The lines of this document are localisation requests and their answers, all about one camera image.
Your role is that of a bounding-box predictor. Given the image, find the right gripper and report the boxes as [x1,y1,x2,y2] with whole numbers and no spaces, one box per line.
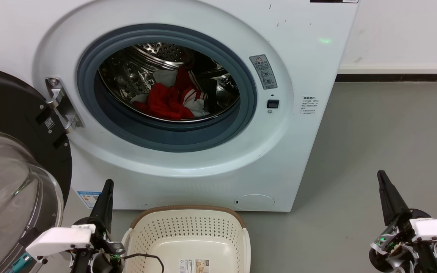
[368,170,437,273]

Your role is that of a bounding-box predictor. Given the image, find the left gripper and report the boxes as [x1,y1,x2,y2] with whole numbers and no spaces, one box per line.
[71,179,126,273]

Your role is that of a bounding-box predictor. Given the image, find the red and white striped garment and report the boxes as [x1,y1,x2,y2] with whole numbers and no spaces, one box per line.
[129,67,210,121]

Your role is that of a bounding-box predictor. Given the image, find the cream perforated laundry basket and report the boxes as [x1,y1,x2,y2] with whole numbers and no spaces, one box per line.
[121,205,251,273]

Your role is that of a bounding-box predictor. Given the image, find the printed product label sticker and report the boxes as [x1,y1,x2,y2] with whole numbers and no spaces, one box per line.
[179,259,210,273]

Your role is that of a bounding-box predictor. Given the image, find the steel washing machine drum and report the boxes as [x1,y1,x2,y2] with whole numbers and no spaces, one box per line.
[98,42,241,123]

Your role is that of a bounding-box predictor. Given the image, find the black washer door with glass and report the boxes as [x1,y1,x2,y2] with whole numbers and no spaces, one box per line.
[0,65,73,273]

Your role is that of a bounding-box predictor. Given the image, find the blue and white energy label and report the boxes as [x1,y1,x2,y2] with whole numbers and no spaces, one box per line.
[77,191,101,209]

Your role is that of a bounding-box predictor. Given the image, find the grey rubber door gasket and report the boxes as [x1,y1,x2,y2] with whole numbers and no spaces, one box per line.
[76,24,258,153]

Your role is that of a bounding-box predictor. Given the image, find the white front-load washing machine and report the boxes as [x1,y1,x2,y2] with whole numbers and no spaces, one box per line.
[0,0,360,212]

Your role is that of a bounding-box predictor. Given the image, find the silver door hinge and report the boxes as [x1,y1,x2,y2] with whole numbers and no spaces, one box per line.
[45,77,85,134]

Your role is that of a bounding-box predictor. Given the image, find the dark baseboard strip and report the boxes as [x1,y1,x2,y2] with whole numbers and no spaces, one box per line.
[335,74,437,83]

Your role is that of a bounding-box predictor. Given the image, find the round white filter cover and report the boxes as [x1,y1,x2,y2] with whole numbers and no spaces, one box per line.
[234,194,275,211]

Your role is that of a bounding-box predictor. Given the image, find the grey warning sticker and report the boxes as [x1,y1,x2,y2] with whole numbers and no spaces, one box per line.
[249,54,278,90]

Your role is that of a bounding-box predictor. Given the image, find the thin black cable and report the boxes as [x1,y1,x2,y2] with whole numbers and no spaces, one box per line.
[123,253,165,273]

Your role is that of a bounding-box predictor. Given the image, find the teal cable connector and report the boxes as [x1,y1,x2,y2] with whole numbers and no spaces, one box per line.
[11,253,34,273]

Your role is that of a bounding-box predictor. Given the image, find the white wall ledge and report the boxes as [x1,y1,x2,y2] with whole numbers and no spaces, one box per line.
[338,63,437,75]

